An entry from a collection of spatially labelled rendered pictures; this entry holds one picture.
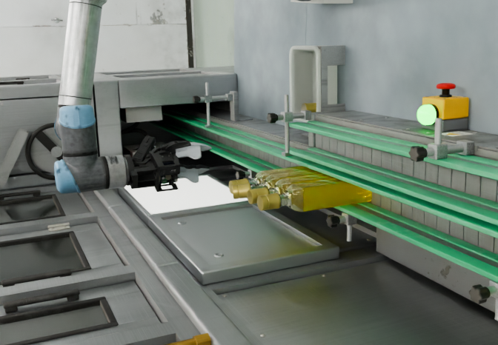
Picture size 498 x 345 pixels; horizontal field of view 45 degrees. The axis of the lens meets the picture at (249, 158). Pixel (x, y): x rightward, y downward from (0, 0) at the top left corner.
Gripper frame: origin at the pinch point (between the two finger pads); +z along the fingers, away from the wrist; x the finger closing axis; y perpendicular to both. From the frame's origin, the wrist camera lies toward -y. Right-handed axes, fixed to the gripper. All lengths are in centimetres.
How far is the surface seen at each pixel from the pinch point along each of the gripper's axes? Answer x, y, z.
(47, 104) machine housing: -29, -89, -28
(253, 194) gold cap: -0.7, 16.4, 6.3
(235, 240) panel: -16.7, 13.3, 5.1
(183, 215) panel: -26.5, -10.9, 0.0
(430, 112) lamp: 25, 30, 37
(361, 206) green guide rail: -1.7, 25.4, 30.5
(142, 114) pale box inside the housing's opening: -39, -94, 9
